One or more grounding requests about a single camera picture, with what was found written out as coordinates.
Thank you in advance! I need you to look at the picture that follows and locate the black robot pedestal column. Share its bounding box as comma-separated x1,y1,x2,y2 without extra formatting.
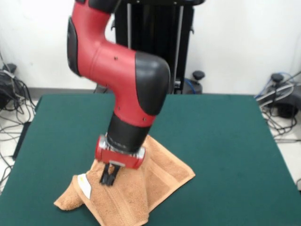
103,0,196,95

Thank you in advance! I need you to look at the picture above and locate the black pedestal leg with knob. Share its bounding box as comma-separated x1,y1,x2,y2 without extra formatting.
174,70,206,94

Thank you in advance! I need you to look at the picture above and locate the tan terry towel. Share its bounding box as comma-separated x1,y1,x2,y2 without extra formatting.
53,135,196,226

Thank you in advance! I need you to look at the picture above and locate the dark green table cloth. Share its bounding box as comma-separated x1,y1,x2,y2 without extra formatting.
0,93,301,226

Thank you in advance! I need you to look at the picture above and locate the black pedestal foot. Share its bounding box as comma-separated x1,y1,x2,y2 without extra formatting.
256,73,301,119
0,63,17,109

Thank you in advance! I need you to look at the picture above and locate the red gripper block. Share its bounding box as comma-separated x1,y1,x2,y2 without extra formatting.
94,134,146,187

